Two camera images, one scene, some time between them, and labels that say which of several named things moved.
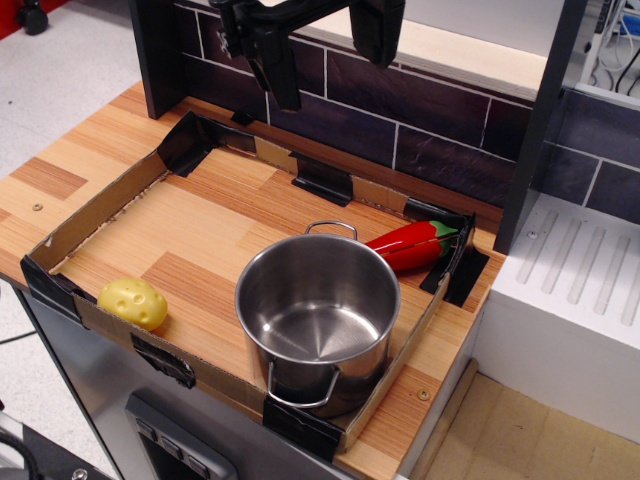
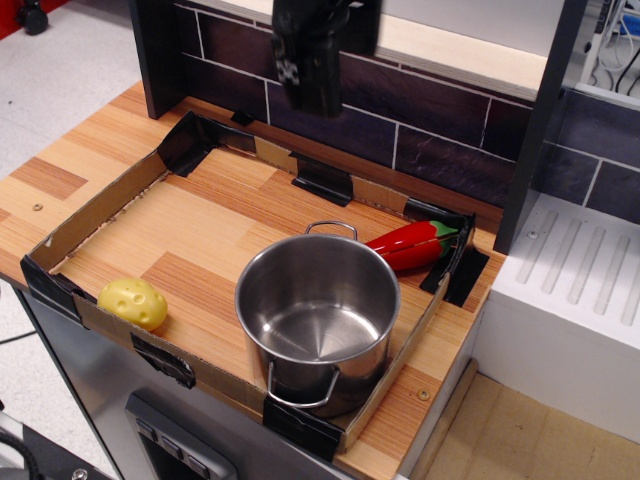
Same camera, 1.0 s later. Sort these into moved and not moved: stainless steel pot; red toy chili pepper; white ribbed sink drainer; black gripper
Moved: black gripper
Not moved: white ribbed sink drainer; red toy chili pepper; stainless steel pot
